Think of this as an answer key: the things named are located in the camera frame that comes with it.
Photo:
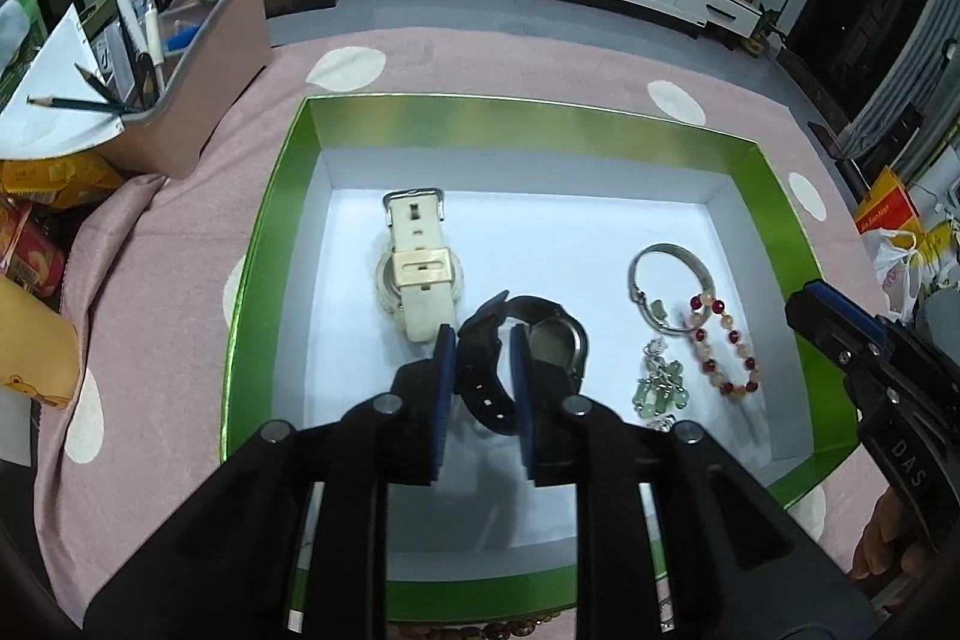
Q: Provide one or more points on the dark pencil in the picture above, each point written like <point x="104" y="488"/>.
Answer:
<point x="97" y="83"/>
<point x="82" y="103"/>

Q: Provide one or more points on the person's right hand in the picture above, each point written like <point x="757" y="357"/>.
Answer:
<point x="881" y="535"/>

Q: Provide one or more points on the yellow red paper bag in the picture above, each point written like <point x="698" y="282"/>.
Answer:
<point x="885" y="205"/>

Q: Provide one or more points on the grey striped curtain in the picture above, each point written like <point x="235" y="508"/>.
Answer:
<point x="900" y="78"/>

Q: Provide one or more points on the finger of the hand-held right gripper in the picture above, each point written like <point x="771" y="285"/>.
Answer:
<point x="847" y="310"/>
<point x="814" y="325"/>

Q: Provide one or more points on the green cardboard box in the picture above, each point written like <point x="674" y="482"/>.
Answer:
<point x="525" y="235"/>

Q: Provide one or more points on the red snack packet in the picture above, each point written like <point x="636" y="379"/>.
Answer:
<point x="30" y="250"/>

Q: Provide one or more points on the green white packet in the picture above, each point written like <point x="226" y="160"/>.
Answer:
<point x="19" y="33"/>

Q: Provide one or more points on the small floor potted plant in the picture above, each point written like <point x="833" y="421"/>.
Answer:
<point x="765" y="36"/>

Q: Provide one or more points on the white paper sheet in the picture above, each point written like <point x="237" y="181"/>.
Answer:
<point x="52" y="78"/>

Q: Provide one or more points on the silver bangle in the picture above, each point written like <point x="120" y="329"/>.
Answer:
<point x="641" y="287"/>

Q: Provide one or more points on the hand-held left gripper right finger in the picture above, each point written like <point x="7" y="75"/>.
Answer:
<point x="523" y="404"/>

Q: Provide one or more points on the pink desk organizer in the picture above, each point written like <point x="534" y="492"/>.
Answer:
<point x="202" y="85"/>

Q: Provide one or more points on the cream wrist watch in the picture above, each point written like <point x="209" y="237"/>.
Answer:
<point x="420" y="269"/>

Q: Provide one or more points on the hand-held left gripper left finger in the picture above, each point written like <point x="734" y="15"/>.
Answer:
<point x="442" y="389"/>

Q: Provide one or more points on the yellow snack packet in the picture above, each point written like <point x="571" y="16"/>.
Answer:
<point x="52" y="183"/>

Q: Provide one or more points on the white pen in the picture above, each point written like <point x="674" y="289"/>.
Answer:
<point x="156" y="48"/>

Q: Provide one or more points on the white printed plastic bag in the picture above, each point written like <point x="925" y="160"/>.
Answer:
<point x="900" y="265"/>

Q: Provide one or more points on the black wrist watch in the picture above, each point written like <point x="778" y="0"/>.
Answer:
<point x="559" y="340"/>

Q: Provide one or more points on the pink polka dot tablecloth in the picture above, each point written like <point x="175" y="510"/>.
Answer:
<point x="180" y="280"/>

